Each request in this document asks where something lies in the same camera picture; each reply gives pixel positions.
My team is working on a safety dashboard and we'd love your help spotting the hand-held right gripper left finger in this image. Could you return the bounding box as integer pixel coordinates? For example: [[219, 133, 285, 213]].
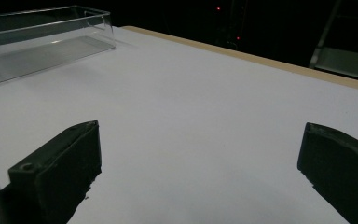
[[7, 120, 103, 224]]

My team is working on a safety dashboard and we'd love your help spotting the clear plastic container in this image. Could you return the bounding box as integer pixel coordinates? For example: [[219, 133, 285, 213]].
[[0, 5, 117, 89]]

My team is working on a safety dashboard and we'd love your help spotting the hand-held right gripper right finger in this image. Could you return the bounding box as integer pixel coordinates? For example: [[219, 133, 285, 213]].
[[296, 121, 358, 224]]

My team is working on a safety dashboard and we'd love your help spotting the white metal desk frame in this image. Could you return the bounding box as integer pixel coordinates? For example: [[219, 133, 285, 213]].
[[309, 0, 358, 83]]

